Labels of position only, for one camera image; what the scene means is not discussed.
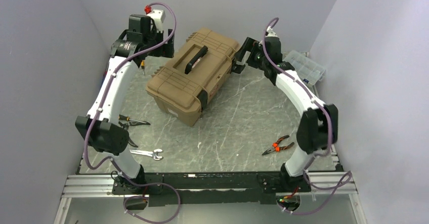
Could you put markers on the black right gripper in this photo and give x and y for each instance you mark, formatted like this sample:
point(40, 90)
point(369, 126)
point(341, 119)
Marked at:
point(251, 46)

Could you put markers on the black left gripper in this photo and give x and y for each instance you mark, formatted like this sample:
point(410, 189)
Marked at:
point(165, 51)

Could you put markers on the tan plastic toolbox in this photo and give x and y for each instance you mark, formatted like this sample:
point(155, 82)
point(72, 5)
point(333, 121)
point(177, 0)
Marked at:
point(185, 84)

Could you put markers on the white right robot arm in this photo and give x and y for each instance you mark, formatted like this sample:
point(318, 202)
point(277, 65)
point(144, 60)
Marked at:
point(318, 124)

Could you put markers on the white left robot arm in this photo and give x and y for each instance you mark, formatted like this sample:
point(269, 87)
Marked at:
point(100, 127)

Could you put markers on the clear compartment organizer box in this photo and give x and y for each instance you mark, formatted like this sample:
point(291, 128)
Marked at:
point(309, 71)

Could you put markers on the silver combination wrench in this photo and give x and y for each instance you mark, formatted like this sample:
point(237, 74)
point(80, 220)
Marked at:
point(152, 154)

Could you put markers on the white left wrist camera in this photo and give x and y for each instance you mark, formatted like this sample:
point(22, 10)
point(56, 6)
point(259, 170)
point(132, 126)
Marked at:
point(158, 17)

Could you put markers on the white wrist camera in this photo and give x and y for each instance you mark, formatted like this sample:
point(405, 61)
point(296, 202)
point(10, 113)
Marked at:
point(158, 17)
point(270, 32)

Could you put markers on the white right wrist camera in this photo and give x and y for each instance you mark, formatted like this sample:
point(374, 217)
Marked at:
point(270, 32)

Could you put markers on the blue red tool at wall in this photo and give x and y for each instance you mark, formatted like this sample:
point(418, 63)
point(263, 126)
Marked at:
point(104, 75)

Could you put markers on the yellow handled screwdriver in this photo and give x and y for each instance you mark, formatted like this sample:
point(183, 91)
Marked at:
point(133, 122)

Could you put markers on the orange handled pliers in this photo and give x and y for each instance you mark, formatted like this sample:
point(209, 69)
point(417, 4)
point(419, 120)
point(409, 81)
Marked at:
point(276, 147)

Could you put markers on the black handled cutters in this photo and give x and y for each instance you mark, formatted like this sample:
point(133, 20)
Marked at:
point(126, 126)

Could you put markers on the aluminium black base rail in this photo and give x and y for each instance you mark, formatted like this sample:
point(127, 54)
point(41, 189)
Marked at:
point(211, 187)

